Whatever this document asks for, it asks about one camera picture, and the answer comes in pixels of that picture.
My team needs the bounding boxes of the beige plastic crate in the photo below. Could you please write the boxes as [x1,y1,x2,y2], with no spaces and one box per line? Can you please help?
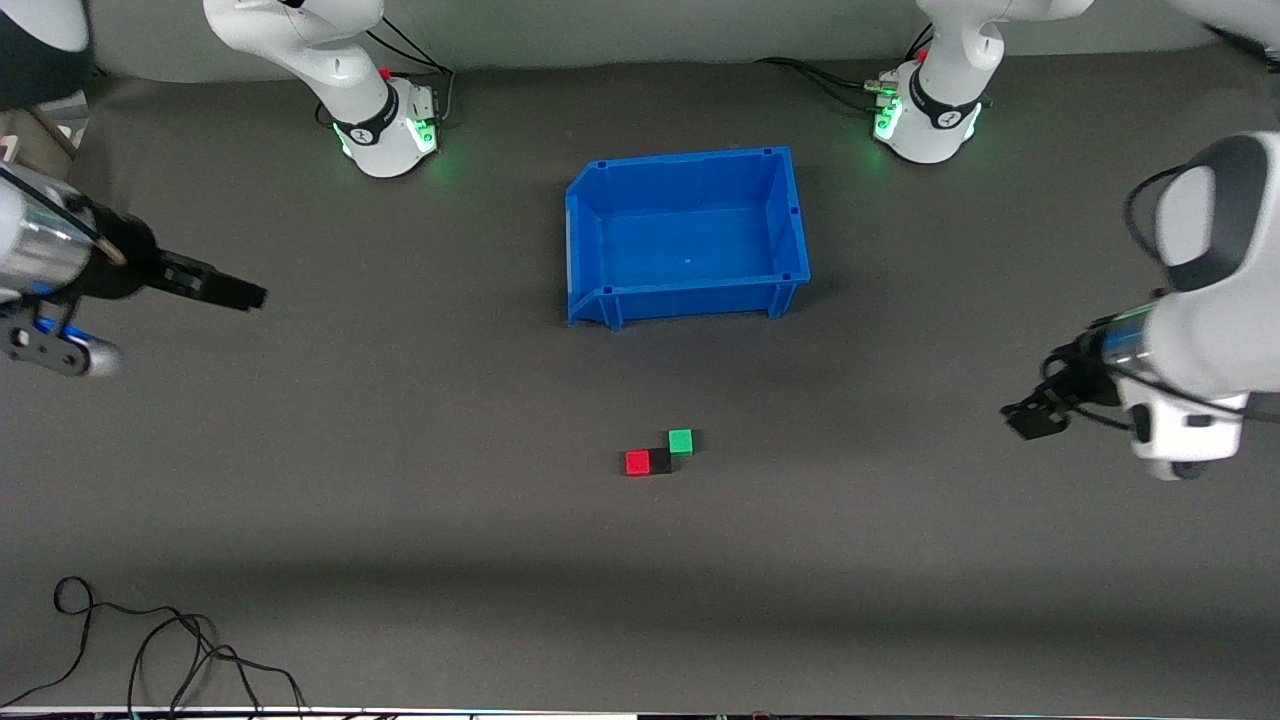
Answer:
[0,92,93,163]

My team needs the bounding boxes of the blue plastic storage bin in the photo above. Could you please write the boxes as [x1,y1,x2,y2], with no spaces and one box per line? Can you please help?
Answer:
[564,146,812,331]

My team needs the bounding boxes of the dark grey table mat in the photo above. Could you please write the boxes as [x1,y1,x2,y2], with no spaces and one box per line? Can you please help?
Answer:
[0,38,1280,717]

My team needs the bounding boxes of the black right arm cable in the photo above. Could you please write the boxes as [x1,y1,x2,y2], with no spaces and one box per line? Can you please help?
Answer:
[0,163,129,269]

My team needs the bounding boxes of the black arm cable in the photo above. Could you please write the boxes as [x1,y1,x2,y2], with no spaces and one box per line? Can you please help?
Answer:
[1042,163,1280,433]
[0,163,129,269]

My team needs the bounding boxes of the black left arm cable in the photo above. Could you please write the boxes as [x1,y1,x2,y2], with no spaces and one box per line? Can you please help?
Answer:
[1042,163,1280,433]

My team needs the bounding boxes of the black right base cables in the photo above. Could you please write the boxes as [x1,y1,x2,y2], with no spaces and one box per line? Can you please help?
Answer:
[315,15,457,129]

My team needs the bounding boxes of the black base cables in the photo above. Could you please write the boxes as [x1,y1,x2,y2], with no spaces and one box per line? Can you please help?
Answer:
[315,15,457,129]
[753,20,936,113]

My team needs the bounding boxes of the loose black floor cable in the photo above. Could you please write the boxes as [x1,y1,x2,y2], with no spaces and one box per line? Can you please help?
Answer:
[0,576,307,720]

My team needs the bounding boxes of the black left base cables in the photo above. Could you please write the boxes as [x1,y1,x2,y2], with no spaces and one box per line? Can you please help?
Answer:
[753,20,936,113]

